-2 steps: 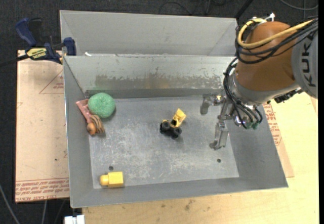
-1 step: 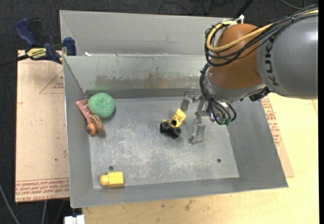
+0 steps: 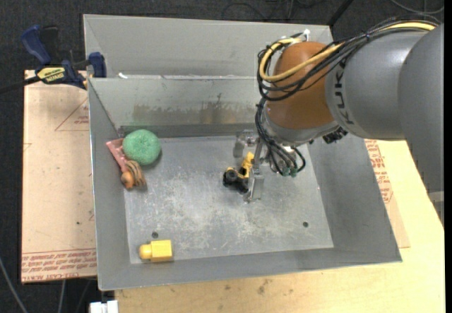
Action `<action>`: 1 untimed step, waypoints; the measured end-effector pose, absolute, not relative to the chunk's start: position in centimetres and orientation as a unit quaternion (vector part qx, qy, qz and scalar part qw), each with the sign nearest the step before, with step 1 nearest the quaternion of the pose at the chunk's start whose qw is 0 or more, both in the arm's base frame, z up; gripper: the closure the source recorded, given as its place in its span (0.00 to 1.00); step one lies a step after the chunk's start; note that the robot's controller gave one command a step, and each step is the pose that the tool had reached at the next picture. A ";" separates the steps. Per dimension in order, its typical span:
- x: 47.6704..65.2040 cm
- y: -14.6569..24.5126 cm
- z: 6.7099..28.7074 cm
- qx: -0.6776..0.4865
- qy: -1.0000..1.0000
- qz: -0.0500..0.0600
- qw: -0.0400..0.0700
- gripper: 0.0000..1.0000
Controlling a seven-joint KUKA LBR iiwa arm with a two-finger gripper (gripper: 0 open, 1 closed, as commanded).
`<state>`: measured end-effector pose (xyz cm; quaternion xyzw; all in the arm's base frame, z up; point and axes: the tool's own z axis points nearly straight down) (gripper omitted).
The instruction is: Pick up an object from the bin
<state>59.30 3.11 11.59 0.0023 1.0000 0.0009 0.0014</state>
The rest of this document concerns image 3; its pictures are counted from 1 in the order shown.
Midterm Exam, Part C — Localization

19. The pink flat packet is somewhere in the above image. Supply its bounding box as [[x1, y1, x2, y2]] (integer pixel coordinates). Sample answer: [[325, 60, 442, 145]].
[[105, 138, 129, 172]]

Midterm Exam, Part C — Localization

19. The brown cardboard board, red print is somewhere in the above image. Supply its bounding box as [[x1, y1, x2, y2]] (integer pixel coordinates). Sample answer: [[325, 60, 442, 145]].
[[20, 69, 411, 285]]

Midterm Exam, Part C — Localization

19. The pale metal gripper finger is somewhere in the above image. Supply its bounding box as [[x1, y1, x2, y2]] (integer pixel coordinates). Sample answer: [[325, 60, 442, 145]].
[[232, 129, 256, 159], [243, 170, 266, 204]]

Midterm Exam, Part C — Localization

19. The yellow toy block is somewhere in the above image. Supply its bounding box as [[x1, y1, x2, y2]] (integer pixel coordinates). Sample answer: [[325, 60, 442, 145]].
[[138, 239, 174, 264]]

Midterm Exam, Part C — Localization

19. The yellow and black toy vehicle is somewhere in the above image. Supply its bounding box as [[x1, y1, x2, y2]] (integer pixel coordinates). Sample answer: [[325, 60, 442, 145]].
[[222, 151, 256, 194]]

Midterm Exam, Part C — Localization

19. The green round sponge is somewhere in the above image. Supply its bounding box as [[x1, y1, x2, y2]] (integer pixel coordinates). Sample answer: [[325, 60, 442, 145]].
[[121, 129, 162, 166]]

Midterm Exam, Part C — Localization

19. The orange striped toy animal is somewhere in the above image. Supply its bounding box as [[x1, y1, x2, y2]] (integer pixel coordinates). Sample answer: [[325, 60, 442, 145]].
[[119, 160, 148, 191]]

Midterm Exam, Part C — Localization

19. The grey metal bin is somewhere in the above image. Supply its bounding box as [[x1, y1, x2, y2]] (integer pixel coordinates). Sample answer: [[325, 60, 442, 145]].
[[83, 13, 403, 292]]

